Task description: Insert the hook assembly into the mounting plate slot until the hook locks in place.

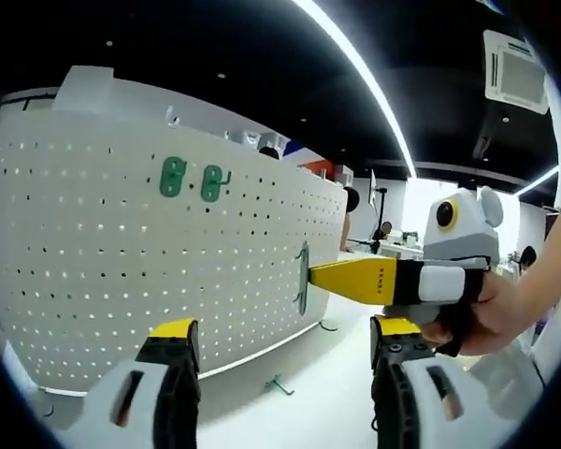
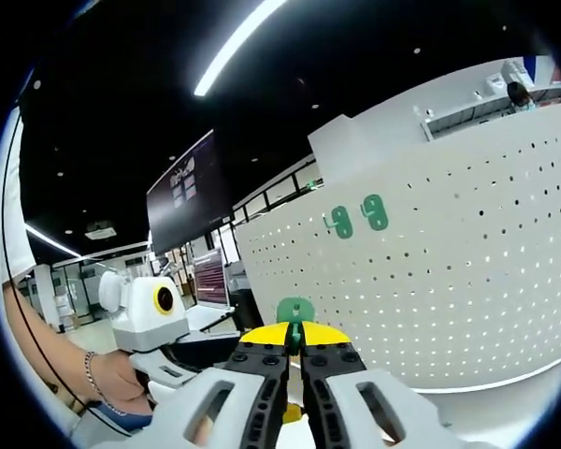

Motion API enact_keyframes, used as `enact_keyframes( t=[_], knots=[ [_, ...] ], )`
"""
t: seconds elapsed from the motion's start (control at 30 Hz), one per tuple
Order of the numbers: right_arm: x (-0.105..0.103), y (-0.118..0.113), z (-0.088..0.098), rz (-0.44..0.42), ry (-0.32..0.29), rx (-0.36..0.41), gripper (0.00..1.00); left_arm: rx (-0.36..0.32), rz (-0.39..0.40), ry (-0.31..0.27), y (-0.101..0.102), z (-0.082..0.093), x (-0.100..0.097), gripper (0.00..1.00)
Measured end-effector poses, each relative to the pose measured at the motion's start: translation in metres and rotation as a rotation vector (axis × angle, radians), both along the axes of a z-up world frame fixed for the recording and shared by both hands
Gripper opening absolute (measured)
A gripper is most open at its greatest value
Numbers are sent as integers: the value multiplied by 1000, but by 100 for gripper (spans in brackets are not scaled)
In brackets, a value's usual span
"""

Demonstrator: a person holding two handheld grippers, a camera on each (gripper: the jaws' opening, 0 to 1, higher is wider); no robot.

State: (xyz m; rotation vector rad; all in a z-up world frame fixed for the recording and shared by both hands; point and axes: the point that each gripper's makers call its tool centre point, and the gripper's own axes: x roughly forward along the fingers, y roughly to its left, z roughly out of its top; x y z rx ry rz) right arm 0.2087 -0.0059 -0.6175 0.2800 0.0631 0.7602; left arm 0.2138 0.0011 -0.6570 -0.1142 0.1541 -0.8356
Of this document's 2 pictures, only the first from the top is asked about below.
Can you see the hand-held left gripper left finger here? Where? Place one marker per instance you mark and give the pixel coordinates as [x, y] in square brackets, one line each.
[177, 402]

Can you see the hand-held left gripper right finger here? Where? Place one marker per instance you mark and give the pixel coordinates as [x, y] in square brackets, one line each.
[392, 402]

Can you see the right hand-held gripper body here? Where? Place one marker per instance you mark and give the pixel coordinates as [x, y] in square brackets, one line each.
[472, 243]

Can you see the green hook assembly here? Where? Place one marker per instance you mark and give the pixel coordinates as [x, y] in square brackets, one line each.
[303, 290]
[210, 184]
[276, 384]
[172, 180]

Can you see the white perforated mounting plate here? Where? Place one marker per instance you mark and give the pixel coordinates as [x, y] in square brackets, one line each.
[121, 262]

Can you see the person's right hand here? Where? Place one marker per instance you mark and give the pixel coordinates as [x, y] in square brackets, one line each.
[495, 318]

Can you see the black tripod stand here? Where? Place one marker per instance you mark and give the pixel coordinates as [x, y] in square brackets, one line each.
[382, 210]

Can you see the long ceiling light strip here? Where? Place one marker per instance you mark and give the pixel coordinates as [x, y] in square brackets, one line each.
[355, 61]
[540, 180]

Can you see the white ceiling air vent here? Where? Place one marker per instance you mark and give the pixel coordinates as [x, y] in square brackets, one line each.
[516, 75]

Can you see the small white gadget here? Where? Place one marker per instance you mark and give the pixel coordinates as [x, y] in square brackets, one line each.
[173, 120]

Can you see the red blue wall banner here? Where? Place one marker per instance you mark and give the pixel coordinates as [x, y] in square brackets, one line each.
[308, 163]

